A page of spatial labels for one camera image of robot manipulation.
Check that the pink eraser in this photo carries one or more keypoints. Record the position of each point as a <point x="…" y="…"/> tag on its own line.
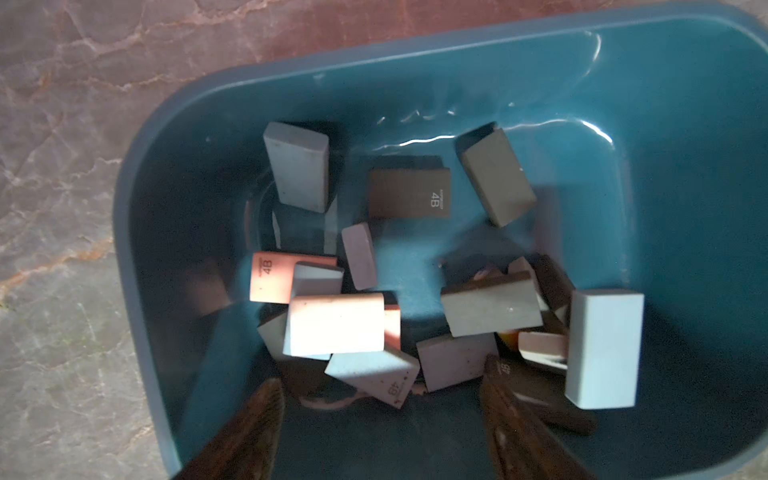
<point x="392" y="326"/>
<point x="272" y="274"/>

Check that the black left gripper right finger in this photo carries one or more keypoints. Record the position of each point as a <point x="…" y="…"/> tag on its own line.
<point x="521" y="446"/>

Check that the teal plastic storage box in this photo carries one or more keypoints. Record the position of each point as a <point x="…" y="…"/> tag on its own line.
<point x="642" y="131"/>

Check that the orange eraser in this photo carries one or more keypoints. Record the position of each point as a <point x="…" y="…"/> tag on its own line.
<point x="510" y="340"/>

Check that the white eraser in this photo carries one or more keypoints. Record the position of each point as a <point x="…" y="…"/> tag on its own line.
<point x="329" y="324"/>

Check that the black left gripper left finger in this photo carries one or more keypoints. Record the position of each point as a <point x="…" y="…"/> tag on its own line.
<point x="246" y="447"/>

